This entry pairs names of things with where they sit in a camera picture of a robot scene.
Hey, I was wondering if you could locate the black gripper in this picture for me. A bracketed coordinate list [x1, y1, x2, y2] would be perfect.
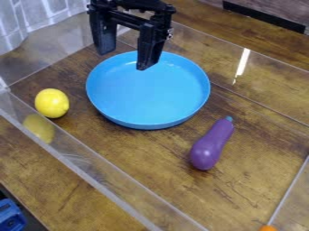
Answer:
[87, 0, 177, 70]

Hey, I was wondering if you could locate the blue round tray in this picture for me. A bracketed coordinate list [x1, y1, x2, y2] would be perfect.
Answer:
[86, 51, 210, 130]

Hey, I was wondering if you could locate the yellow lemon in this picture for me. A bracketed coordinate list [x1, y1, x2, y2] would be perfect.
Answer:
[35, 88, 70, 118]

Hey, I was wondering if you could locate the white checked curtain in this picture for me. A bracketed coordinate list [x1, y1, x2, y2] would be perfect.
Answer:
[0, 0, 90, 55]

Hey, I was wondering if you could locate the purple toy eggplant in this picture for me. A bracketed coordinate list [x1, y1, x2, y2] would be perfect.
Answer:
[190, 116, 234, 171]

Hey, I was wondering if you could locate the blue plastic object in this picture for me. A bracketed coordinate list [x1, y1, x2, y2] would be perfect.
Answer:
[0, 199, 27, 231]

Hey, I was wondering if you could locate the orange object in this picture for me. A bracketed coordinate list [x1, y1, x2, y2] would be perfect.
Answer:
[260, 225, 278, 231]

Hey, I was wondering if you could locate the clear acrylic enclosure wall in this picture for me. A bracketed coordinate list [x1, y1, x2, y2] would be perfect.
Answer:
[0, 14, 309, 231]

